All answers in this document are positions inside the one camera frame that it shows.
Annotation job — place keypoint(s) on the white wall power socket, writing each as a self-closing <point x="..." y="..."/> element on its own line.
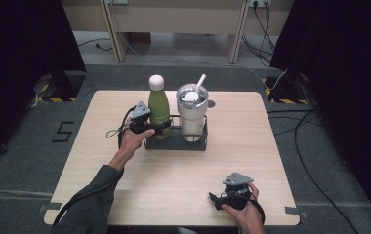
<point x="260" y="2"/>

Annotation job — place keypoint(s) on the person's left hand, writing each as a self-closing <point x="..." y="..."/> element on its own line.
<point x="131" y="141"/>

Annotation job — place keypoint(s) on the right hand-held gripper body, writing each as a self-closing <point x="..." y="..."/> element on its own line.
<point x="238" y="179"/>

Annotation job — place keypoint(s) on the black stand base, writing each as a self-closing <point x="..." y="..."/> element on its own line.
<point x="69" y="84"/>
<point x="287" y="91"/>

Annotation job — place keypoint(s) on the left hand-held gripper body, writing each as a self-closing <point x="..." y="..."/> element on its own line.
<point x="140" y="112"/>

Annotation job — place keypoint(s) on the beige background desk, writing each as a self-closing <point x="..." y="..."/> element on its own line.
<point x="173" y="19"/>

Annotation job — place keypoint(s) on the green bottle with white cap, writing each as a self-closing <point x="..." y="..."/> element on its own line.
<point x="159" y="104"/>

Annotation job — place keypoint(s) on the grey floor tape strip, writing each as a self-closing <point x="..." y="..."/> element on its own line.
<point x="51" y="206"/>
<point x="292" y="210"/>

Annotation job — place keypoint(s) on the dark curtain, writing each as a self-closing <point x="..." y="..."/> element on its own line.
<point x="17" y="65"/>
<point x="346" y="81"/>

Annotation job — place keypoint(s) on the round grey table grommet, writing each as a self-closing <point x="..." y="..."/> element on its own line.
<point x="212" y="104"/>

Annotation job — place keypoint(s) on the white tumbler with straw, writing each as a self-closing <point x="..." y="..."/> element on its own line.
<point x="191" y="120"/>

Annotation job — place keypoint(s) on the person's right hand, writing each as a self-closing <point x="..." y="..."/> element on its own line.
<point x="248" y="217"/>

